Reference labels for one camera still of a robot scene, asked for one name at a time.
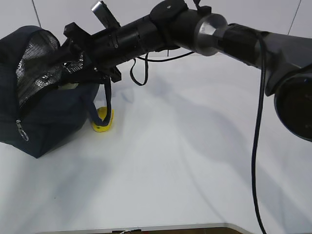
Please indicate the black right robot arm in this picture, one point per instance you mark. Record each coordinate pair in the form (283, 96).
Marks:
(286, 59)

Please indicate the yellow lemon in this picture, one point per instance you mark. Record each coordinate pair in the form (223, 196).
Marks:
(100, 121)

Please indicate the green lidded glass container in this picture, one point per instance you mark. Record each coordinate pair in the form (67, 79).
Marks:
(68, 86)

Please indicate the dark blue lunch bag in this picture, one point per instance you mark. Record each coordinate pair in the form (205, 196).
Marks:
(35, 117)

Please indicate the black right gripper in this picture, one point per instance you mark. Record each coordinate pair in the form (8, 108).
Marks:
(81, 40)

